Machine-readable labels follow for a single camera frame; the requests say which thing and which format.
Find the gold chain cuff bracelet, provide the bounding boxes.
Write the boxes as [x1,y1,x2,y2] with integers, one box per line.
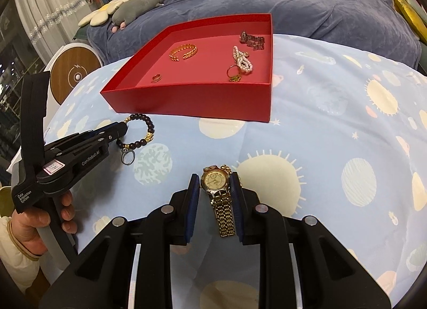
[168,44,198,62]

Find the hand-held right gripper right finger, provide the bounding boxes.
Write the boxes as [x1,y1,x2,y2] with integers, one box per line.
[231,171,391,309]

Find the person's left hand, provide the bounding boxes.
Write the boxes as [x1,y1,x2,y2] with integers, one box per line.
[9,191,78,257]

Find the cream flower cushion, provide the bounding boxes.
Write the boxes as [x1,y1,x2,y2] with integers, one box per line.
[78,0,129,27]

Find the silver wristwatch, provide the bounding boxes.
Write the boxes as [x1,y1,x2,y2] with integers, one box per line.
[239,29,266,51]

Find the white pearl bracelet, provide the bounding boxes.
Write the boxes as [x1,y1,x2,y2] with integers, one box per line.
[232,45,254,74]

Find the grey plush toy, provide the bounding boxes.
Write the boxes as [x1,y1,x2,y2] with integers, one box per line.
[112,0,164,32]

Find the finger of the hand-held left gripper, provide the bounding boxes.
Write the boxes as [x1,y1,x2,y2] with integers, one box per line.
[87,122,117,135]
[45,123,130,157]

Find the round wooden stool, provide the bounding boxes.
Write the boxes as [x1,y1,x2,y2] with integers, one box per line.
[43,44,102,119]

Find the gold wristwatch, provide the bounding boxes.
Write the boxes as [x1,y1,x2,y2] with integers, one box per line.
[199,165,237,238]

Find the dark bead bracelet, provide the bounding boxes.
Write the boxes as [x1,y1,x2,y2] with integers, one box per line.
[115,114,157,151]

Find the white curtain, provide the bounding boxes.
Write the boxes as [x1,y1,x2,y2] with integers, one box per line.
[13,0,110,66]

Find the gold ring with green stone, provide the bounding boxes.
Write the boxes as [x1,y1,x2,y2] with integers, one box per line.
[226,65,242,82]

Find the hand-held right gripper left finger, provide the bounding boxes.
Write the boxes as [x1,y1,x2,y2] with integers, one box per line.
[40,173,201,309]

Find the yellow cushion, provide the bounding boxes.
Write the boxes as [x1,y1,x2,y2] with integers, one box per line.
[389,0,427,46]

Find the person's left forearm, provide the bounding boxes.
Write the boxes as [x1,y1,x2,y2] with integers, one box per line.
[0,216,44,296]

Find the red cardboard box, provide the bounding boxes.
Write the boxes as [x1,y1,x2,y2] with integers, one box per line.
[100,13,274,123]

